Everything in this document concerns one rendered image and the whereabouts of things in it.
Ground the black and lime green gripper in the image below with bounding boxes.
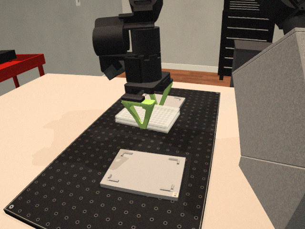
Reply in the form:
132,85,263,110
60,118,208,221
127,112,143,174
121,52,173,129

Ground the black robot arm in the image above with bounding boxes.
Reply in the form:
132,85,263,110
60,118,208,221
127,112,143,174
92,0,305,83

